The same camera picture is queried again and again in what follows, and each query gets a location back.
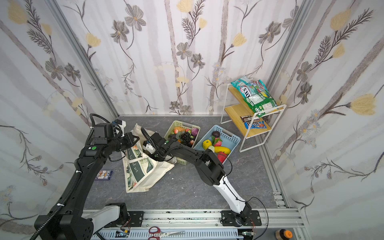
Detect light green plastic basket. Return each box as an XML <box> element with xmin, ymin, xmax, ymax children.
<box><xmin>164</xmin><ymin>121</ymin><xmax>201</xmax><ymax>148</ymax></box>

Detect cream canvas grocery bag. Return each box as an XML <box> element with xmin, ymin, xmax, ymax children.
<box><xmin>123</xmin><ymin>124</ymin><xmax>175</xmax><ymax>193</ymax></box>

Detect light blue plastic basket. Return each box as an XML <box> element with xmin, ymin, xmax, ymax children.
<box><xmin>194</xmin><ymin>125</ymin><xmax>240</xmax><ymax>157</ymax></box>

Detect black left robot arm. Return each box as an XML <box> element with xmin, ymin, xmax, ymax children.
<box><xmin>31</xmin><ymin>133</ymin><xmax>139</xmax><ymax>240</ymax></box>

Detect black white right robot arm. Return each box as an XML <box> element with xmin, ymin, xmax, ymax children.
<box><xmin>141</xmin><ymin>128</ymin><xmax>252</xmax><ymax>227</ymax></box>

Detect brown candy bag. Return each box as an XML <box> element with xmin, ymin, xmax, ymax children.
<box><xmin>241</xmin><ymin>116</ymin><xmax>260</xmax><ymax>123</ymax></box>

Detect green snack bag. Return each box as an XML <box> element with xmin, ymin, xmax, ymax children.
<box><xmin>231</xmin><ymin>77</ymin><xmax>278</xmax><ymax>117</ymax></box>

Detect black toy grapes bunch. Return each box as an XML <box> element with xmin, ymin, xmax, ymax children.
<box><xmin>180</xmin><ymin>132</ymin><xmax>195</xmax><ymax>147</ymax></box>

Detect purple toy cabbage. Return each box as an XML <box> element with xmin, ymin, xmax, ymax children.
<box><xmin>191</xmin><ymin>128</ymin><xmax>199</xmax><ymax>137</ymax></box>

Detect blue playing cards box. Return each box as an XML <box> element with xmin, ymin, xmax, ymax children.
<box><xmin>95</xmin><ymin>170</ymin><xmax>113</xmax><ymax>181</ymax></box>

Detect yellow toy lemon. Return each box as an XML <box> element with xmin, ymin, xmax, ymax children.
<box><xmin>202</xmin><ymin>140</ymin><xmax>212</xmax><ymax>150</ymax></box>

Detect dark brown toy fruit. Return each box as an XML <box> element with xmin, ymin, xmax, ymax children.
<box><xmin>212</xmin><ymin>131</ymin><xmax>221</xmax><ymax>138</ymax></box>

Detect pink red toy strawberry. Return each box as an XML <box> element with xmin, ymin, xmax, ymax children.
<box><xmin>213</xmin><ymin>138</ymin><xmax>222</xmax><ymax>147</ymax></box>

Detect white metal wooden shelf rack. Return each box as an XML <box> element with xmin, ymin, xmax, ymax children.
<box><xmin>220</xmin><ymin>84</ymin><xmax>287</xmax><ymax>153</ymax></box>

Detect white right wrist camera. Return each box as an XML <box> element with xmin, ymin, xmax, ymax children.
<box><xmin>143</xmin><ymin>141</ymin><xmax>156</xmax><ymax>155</ymax></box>

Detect black corrugated cable conduit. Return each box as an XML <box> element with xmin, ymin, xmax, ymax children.
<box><xmin>29</xmin><ymin>172</ymin><xmax>82</xmax><ymax>240</ymax></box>

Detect red handled scissors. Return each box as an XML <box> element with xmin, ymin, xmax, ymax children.
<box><xmin>148</xmin><ymin>227</ymin><xmax>185</xmax><ymax>240</ymax></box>

